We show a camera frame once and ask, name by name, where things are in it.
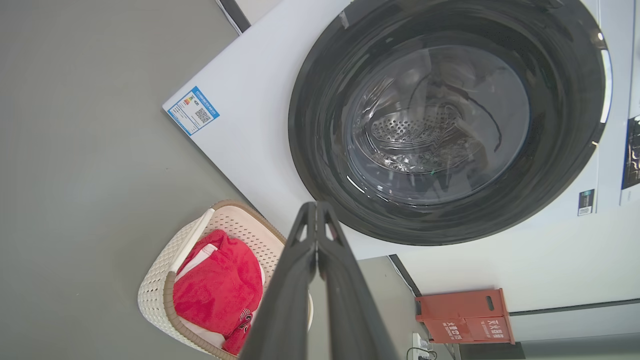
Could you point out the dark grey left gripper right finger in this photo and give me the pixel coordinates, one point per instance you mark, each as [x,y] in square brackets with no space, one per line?
[350,320]

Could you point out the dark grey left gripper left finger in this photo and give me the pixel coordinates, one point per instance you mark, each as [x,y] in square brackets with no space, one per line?
[285,310]

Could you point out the cream plastic laundry basket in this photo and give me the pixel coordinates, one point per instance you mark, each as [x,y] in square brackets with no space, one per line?
[160,290]

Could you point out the white power strip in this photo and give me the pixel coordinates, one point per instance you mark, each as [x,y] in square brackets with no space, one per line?
[419,342]

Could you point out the red and white garment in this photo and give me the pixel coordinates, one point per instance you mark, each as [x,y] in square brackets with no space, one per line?
[215,290]

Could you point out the orange-red fire equipment box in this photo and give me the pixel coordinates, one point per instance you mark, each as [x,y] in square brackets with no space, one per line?
[465,315]

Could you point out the black round glass door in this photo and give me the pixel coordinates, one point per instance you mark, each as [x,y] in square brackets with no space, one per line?
[325,150]

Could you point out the white front-load washing machine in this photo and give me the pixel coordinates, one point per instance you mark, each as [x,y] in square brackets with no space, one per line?
[250,100]

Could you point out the blue energy label sticker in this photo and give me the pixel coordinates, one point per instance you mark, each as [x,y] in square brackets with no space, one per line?
[192,111]

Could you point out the small printed text label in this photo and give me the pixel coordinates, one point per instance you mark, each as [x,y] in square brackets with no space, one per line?
[586,202]

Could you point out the black control panel display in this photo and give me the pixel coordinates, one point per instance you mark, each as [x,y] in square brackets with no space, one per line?
[632,155]

